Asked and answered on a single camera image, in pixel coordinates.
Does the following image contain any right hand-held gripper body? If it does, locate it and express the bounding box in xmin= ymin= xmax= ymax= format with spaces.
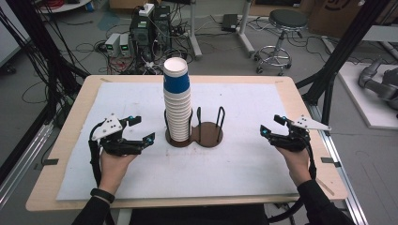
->
xmin=269 ymin=114 xmax=332 ymax=153

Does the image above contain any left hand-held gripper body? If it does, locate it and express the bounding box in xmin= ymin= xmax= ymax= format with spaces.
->
xmin=91 ymin=113 xmax=144 ymax=157

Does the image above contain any stack of white paper cups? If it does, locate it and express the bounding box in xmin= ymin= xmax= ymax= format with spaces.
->
xmin=163 ymin=90 xmax=192 ymax=143

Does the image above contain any blue and white paper cup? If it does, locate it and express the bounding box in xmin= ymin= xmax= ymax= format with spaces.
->
xmin=162 ymin=56 xmax=191 ymax=95

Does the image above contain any brown cup holder with black wires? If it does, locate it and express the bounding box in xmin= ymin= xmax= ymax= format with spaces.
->
xmin=164 ymin=106 xmax=226 ymax=148

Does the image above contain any person's right hand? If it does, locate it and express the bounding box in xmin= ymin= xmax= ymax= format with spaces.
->
xmin=275 ymin=147 xmax=314 ymax=188

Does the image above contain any person's left hand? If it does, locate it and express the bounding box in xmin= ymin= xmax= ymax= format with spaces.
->
xmin=99 ymin=150 xmax=139 ymax=195

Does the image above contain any white table mat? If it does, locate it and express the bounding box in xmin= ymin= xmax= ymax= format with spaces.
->
xmin=55 ymin=82 xmax=299 ymax=201

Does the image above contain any black wristband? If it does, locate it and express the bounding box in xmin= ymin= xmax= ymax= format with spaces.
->
xmin=90 ymin=187 xmax=115 ymax=204

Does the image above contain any white platform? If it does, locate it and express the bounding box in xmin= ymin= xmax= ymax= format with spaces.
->
xmin=337 ymin=61 xmax=398 ymax=130

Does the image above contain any grey bench power supply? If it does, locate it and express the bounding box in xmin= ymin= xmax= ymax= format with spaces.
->
xmin=104 ymin=32 xmax=121 ymax=58
xmin=118 ymin=33 xmax=131 ymax=57

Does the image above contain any black computer tower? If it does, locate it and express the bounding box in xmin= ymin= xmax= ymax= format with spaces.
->
xmin=153 ymin=5 xmax=173 ymax=51
xmin=130 ymin=13 xmax=158 ymax=61

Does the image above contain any person's dark clothing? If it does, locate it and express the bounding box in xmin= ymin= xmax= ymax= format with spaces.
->
xmin=130 ymin=204 xmax=270 ymax=225

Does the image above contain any black round stool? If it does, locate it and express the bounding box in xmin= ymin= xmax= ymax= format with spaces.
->
xmin=253 ymin=8 xmax=309 ymax=77

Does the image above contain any black box on floor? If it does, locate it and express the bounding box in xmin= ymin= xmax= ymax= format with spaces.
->
xmin=221 ymin=13 xmax=239 ymax=33

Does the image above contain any white power adapter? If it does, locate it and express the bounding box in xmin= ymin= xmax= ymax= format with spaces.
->
xmin=138 ymin=3 xmax=156 ymax=17

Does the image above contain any cardboard box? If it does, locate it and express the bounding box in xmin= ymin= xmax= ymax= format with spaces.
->
xmin=308 ymin=0 xmax=398 ymax=39

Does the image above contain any round white table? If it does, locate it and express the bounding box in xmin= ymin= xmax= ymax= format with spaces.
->
xmin=37 ymin=0 xmax=92 ymax=14

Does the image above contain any right hand-held gripper cable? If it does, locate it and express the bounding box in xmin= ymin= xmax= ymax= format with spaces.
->
xmin=267 ymin=142 xmax=317 ymax=224

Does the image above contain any aluminium rail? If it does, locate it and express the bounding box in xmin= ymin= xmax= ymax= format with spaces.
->
xmin=0 ymin=120 xmax=54 ymax=209
xmin=308 ymin=102 xmax=370 ymax=225

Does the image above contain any white desk frame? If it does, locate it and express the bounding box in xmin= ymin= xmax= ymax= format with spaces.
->
xmin=187 ymin=0 xmax=256 ymax=61

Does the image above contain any black frame post with cables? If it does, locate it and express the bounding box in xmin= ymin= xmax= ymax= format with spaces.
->
xmin=0 ymin=0 xmax=90 ymax=126

